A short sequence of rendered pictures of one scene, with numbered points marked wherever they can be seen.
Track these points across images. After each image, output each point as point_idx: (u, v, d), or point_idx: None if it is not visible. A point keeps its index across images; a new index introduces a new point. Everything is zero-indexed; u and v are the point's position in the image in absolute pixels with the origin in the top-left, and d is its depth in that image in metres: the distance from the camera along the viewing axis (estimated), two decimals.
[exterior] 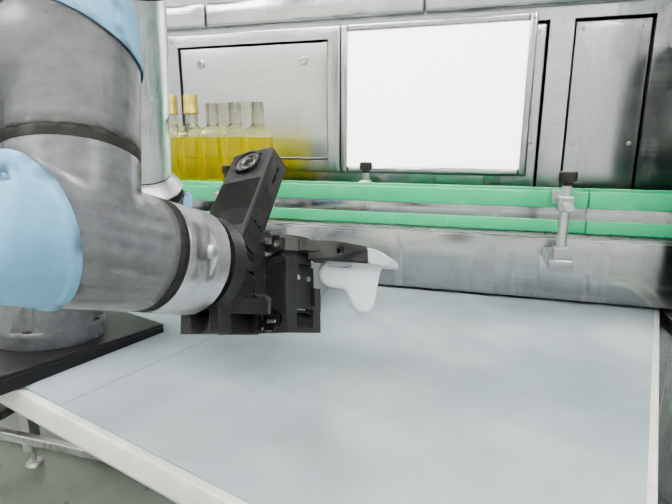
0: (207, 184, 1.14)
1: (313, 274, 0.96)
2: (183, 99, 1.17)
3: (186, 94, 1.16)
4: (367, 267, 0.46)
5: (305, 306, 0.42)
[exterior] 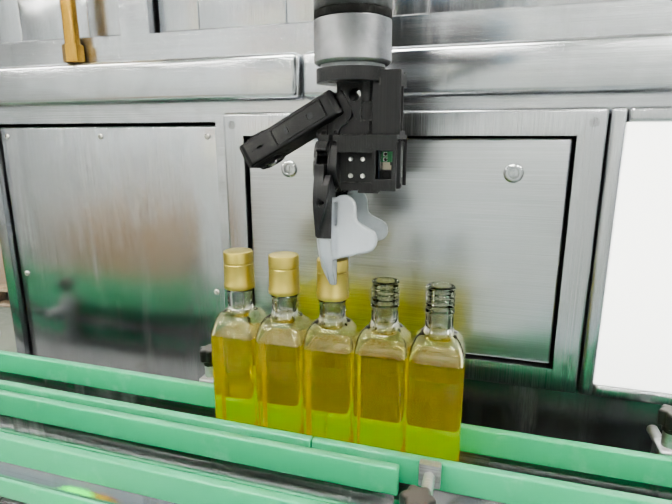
0: (327, 460, 0.52)
1: None
2: (270, 265, 0.54)
3: (278, 257, 0.54)
4: None
5: None
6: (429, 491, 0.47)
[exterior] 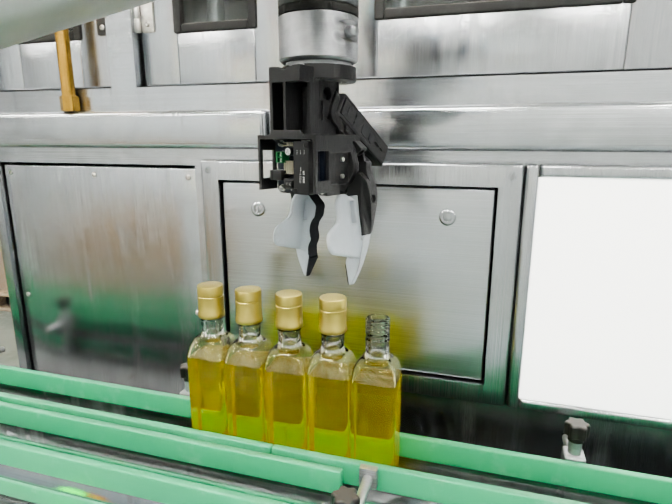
0: (283, 465, 0.61)
1: None
2: (236, 298, 0.64)
3: (242, 292, 0.63)
4: (356, 240, 0.50)
5: (330, 165, 0.45)
6: (364, 491, 0.57)
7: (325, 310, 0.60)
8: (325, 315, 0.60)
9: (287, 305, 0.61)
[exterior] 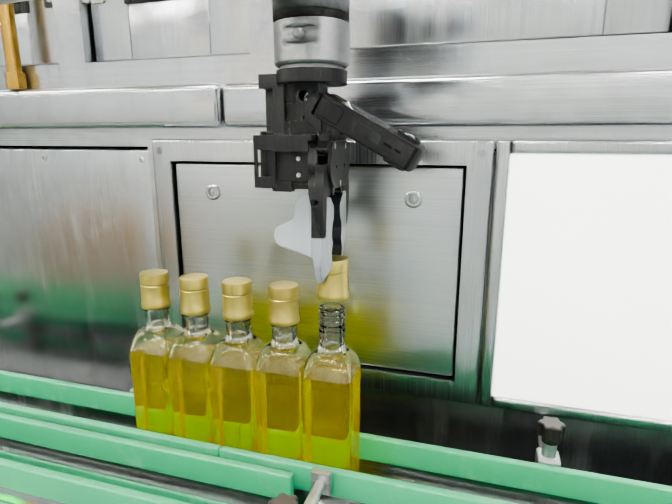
0: (229, 468, 0.56)
1: None
2: (180, 286, 0.58)
3: (186, 279, 0.58)
4: (310, 241, 0.50)
5: (273, 163, 0.49)
6: (314, 498, 0.51)
7: (274, 298, 0.55)
8: (274, 304, 0.55)
9: (233, 293, 0.56)
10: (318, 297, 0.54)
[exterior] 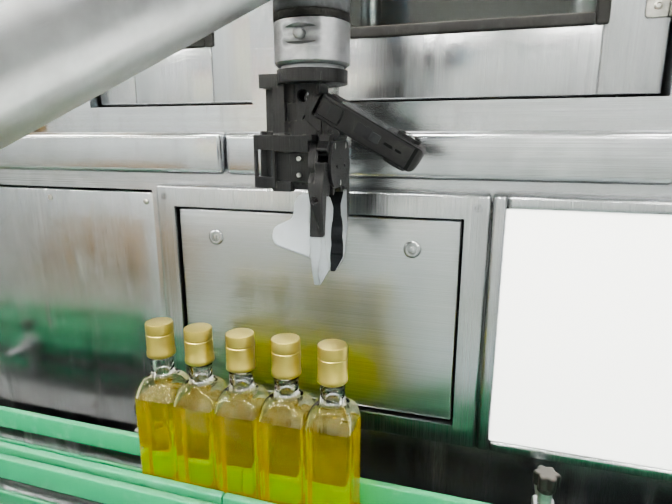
0: None
1: None
2: (184, 338, 0.60)
3: (190, 331, 0.59)
4: (309, 240, 0.50)
5: (274, 163, 0.49)
6: None
7: (276, 352, 0.56)
8: (276, 358, 0.56)
9: (237, 347, 0.58)
10: (318, 382, 0.56)
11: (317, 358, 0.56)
